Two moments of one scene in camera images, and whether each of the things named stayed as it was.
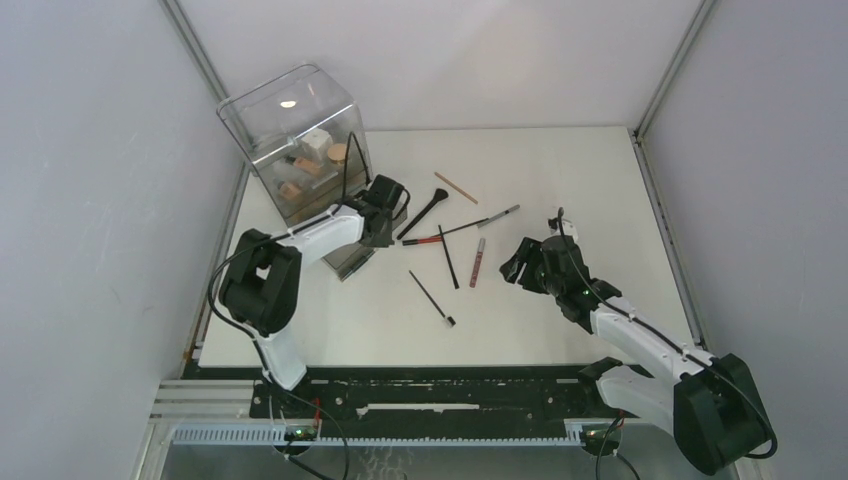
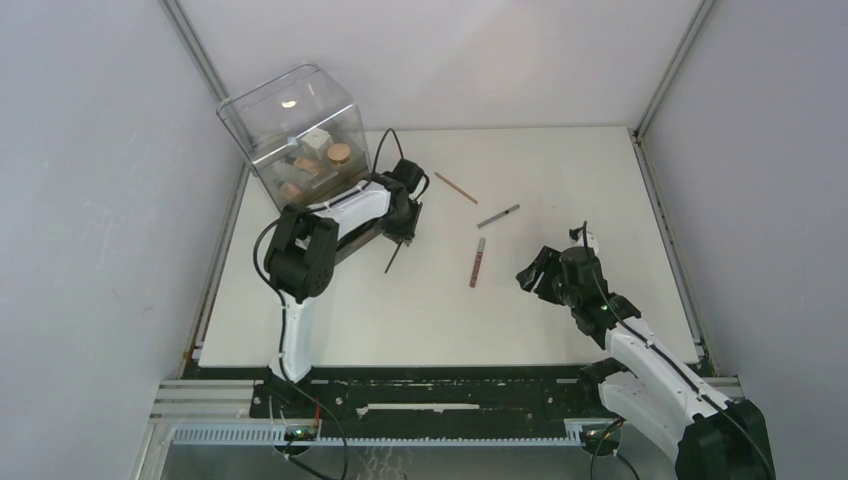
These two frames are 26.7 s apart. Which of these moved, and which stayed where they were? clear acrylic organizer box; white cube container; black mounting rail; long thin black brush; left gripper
Moved: left gripper; long thin black brush
Stayed: clear acrylic organizer box; black mounting rail; white cube container
